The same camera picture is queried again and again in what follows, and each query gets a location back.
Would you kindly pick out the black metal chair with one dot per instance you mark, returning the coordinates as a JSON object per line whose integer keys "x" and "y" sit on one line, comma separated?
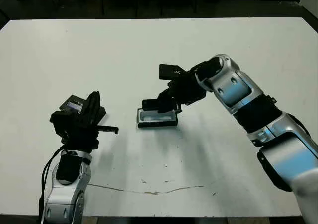
{"x": 102, "y": 5}

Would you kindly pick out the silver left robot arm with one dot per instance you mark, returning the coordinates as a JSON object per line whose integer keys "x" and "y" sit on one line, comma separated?
{"x": 64, "y": 196}

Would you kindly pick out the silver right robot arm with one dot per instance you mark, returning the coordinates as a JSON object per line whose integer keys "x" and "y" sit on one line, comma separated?
{"x": 236, "y": 87}

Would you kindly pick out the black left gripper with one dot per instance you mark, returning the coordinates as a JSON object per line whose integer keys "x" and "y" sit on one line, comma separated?
{"x": 79, "y": 134}

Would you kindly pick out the black box lid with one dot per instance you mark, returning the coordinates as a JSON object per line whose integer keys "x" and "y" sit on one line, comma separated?
{"x": 70, "y": 103}

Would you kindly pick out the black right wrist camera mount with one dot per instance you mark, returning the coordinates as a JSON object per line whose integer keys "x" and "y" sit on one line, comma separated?
{"x": 169, "y": 71}

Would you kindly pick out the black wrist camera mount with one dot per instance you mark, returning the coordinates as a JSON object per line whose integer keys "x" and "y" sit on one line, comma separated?
{"x": 58, "y": 121}
{"x": 169, "y": 71}

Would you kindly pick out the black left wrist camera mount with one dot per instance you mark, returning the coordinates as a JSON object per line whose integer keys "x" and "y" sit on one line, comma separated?
{"x": 58, "y": 121}

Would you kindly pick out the black box with white insert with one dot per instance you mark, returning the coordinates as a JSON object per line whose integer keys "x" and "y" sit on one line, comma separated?
{"x": 154, "y": 119}

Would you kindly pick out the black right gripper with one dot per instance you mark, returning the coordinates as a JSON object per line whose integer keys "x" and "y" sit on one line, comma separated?
{"x": 186, "y": 92}

